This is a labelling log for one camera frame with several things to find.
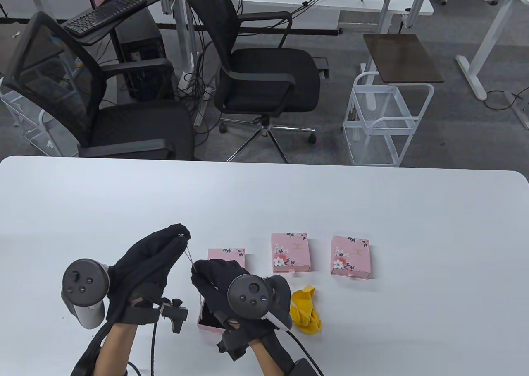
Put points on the pink floral gift box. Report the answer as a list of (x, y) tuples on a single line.
[(231, 255)]

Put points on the black keyboard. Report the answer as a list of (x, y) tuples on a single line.
[(103, 14)]

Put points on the grey hand controller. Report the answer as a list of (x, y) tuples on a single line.
[(84, 283), (248, 295)]

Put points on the black chair chrome base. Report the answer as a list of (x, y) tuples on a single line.
[(268, 78)]

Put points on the person's left hand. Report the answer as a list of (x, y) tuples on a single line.
[(144, 264)]

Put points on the pink floral box sleeve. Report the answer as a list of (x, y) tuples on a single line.
[(351, 256)]

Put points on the yellow cleaning cloth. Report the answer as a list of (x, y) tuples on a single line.
[(306, 310)]

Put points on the dark brown wooden board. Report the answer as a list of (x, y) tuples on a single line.
[(403, 57)]

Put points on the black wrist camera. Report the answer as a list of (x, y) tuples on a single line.
[(233, 347), (175, 314)]

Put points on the black computer tower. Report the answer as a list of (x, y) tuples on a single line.
[(140, 41)]

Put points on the pink tray black lining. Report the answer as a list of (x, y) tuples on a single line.
[(206, 320)]

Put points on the person's right hand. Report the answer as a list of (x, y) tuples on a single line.
[(210, 281)]

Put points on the black labelled forearm box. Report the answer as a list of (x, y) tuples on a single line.
[(303, 367)]

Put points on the black mesh office chair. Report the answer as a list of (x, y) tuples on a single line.
[(136, 128)]

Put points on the person's left forearm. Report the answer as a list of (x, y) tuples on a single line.
[(115, 349)]

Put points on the white desk foot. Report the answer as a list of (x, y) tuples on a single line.
[(521, 117)]

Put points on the person's right forearm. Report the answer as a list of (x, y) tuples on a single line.
[(266, 357)]

